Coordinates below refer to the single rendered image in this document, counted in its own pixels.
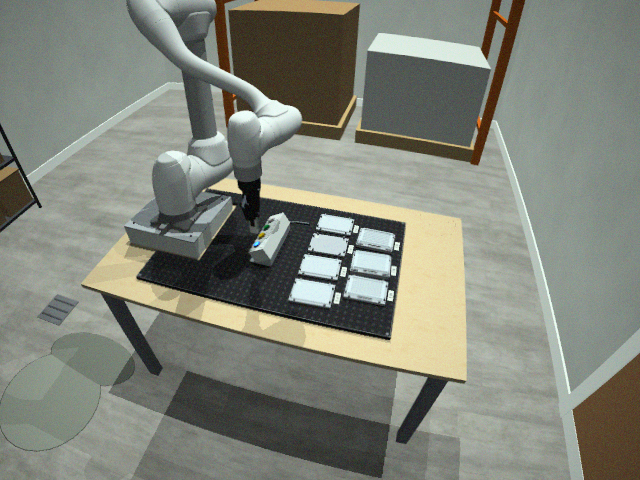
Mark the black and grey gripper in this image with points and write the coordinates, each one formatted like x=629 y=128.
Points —
x=251 y=197

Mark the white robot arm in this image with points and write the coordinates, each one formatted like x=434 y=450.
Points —
x=176 y=181

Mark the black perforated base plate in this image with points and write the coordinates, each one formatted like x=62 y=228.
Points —
x=225 y=273

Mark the white operator button panel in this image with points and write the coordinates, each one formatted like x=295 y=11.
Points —
x=271 y=239

